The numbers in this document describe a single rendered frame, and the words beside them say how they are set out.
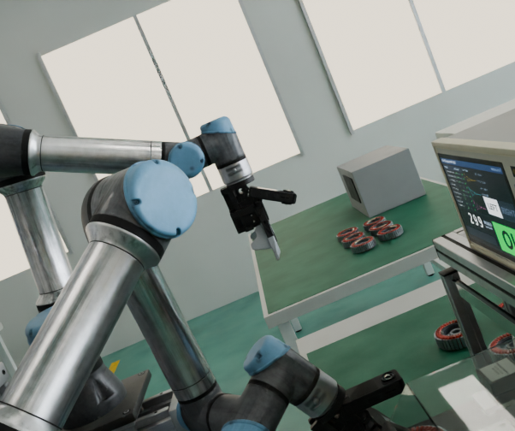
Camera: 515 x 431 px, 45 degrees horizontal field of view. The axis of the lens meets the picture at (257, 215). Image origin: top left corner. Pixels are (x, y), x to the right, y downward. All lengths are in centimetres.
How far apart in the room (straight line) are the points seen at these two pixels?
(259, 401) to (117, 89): 470
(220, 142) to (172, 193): 57
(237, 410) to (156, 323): 19
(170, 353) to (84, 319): 27
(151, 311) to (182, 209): 22
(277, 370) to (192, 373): 15
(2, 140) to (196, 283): 442
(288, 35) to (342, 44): 47
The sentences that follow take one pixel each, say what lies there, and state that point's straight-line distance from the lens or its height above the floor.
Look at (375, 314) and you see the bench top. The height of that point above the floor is 75.
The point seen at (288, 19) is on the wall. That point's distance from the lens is 557.
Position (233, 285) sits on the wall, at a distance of 567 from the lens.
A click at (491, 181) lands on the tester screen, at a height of 126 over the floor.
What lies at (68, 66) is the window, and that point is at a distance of 565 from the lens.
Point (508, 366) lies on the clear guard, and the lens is 89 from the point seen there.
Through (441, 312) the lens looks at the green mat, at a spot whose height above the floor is 75.
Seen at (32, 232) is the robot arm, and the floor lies 144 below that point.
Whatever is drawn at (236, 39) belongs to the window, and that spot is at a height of 210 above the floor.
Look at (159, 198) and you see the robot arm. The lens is 88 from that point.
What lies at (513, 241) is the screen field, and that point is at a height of 117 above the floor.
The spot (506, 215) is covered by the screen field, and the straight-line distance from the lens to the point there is 96.
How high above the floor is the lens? 149
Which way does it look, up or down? 9 degrees down
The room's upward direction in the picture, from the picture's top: 23 degrees counter-clockwise
